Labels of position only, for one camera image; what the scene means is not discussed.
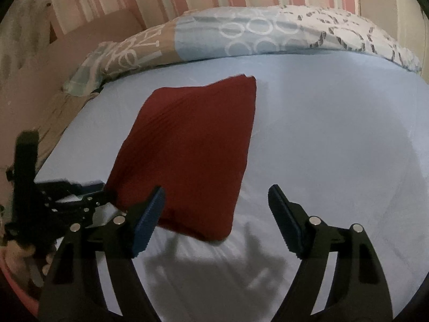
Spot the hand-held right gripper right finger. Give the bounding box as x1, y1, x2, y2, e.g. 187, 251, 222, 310
267, 184, 393, 322

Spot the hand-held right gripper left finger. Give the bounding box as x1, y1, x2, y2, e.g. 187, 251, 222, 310
38, 186, 165, 322

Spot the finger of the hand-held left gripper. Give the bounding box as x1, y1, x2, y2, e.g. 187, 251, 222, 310
80, 191, 116, 209
66, 180, 105, 191

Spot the dark red garment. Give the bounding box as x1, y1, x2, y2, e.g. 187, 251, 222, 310
106, 75, 257, 241

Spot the person's left forearm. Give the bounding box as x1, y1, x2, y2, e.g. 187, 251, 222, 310
0, 257, 40, 316

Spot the person's left hand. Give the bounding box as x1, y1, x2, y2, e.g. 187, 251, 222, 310
6, 241, 51, 288

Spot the light blue bed sheet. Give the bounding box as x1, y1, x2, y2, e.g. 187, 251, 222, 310
35, 52, 429, 322

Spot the pink-brown headboard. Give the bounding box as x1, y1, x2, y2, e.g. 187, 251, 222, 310
43, 9, 146, 86

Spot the patterned blue beige duvet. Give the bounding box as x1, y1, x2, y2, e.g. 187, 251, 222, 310
64, 5, 422, 96

